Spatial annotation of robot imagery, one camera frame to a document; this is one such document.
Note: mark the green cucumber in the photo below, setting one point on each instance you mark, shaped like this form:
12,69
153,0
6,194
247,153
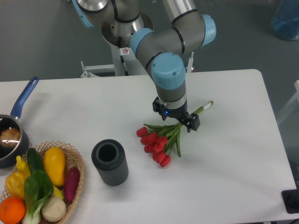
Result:
33,160

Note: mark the brown bread roll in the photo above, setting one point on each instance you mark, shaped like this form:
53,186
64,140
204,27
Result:
10,137

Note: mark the green bok choy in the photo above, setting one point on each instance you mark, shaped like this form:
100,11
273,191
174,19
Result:
37,189

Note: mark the black device at table edge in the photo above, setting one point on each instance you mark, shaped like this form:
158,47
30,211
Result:
291,200

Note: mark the small yellow pepper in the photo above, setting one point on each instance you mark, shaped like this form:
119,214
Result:
22,166

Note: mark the purple eggplant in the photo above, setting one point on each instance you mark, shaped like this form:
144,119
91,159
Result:
71,183

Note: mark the yellow bell pepper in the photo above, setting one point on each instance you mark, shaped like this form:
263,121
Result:
15,184

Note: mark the yellow squash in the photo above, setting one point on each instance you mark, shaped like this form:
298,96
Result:
54,165

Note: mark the dark grey ribbed vase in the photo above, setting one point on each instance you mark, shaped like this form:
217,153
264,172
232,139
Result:
108,156

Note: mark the blue handled saucepan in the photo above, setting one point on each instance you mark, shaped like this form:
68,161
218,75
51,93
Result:
8,154

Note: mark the orange fruit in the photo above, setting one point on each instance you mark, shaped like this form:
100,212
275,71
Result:
12,210

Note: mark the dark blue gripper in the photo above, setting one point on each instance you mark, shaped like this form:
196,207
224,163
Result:
177,110

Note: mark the yellow banana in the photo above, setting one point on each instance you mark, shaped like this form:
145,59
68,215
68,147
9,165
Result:
57,193

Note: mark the blue translucent container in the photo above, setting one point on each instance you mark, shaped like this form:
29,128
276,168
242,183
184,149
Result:
285,22

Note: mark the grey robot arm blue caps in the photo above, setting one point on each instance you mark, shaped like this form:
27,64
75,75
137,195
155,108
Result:
167,69

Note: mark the red tulip bouquet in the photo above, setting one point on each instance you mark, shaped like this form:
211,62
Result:
160,140

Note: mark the beige garlic bulb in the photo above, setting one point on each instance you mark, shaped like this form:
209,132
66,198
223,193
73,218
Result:
54,209

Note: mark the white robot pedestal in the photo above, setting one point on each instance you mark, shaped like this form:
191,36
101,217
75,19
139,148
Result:
126,63

